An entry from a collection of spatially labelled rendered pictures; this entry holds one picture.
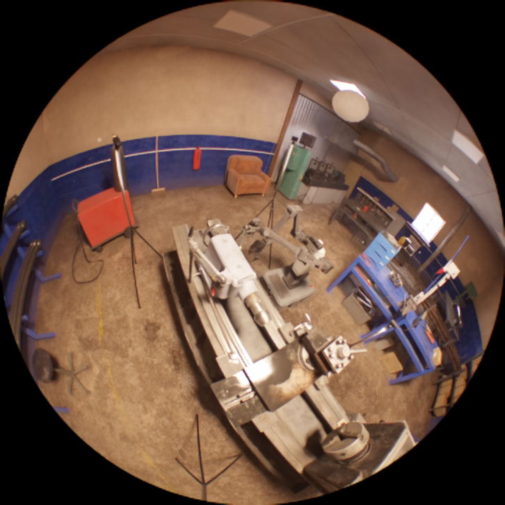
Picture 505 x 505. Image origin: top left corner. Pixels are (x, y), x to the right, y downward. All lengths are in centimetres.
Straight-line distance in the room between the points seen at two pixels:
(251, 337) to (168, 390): 114
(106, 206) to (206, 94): 283
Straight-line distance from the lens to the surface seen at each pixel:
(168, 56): 401
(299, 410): 136
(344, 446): 108
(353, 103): 368
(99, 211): 272
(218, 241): 107
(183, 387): 193
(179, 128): 388
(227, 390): 103
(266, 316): 87
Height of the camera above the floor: 190
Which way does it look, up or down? 45 degrees down
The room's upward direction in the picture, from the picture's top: 19 degrees clockwise
